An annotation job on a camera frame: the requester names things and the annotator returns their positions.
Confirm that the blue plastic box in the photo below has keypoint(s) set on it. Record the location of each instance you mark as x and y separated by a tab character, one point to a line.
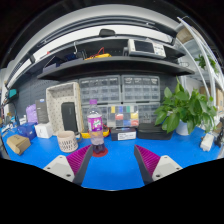
27	130

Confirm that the red round coaster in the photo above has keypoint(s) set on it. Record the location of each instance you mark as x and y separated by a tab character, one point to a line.
100	154

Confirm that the yellow multimeter on shelf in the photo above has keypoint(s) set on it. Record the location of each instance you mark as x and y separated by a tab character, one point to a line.
100	54

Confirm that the black box white label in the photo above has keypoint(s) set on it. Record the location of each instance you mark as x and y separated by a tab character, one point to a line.
124	133

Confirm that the white shelving rack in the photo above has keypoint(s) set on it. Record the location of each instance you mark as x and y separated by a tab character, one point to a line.
208	77

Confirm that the black flat case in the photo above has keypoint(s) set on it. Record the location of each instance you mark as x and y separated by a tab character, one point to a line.
149	131

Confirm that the purple bag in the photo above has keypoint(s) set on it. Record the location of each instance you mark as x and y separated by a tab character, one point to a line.
31	113

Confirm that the grey drawer cabinet right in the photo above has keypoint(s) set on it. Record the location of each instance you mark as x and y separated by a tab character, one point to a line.
145	92

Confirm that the small white box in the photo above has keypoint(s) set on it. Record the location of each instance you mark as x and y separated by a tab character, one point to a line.
44	130

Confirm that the yellow multimeter on table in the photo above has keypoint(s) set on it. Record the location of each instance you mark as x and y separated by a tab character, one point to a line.
87	135

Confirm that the colourful parts organizer box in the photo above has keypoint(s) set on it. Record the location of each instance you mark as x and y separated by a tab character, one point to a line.
122	116

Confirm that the grey drawer cabinet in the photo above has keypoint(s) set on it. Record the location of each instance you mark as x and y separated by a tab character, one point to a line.
145	92
105	89

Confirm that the white oscilloscope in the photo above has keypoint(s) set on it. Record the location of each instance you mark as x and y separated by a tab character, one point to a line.
146	48

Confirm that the green potted plant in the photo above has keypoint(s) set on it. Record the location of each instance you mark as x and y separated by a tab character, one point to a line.
193	109

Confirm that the blue table mat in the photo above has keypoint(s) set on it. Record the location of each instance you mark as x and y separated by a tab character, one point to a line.
118	169

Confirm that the patterned ceramic mug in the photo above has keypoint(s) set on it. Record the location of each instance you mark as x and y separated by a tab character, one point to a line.
68	141

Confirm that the black rectangular speaker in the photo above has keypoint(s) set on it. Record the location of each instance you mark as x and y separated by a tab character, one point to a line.
69	116

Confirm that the black metal shelf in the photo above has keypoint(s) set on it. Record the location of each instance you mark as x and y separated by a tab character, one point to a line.
81	67

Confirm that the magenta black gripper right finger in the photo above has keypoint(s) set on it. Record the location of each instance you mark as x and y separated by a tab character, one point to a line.
153	167

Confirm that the beige perforated tray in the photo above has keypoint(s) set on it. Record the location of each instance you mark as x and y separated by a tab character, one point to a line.
55	97

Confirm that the white adapter block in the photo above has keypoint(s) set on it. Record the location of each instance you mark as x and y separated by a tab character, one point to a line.
207	142

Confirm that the grey drawer cabinet left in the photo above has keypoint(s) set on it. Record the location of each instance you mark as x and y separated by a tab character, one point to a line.
105	89

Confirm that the dark grey box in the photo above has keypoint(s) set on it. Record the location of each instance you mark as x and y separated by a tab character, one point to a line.
41	110

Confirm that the brown cardboard box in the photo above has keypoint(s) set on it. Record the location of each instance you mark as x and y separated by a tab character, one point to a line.
18	143

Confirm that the clear bottle purple label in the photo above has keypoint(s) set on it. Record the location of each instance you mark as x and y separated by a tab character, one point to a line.
95	126

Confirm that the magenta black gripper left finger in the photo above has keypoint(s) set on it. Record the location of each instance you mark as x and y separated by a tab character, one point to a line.
72	167

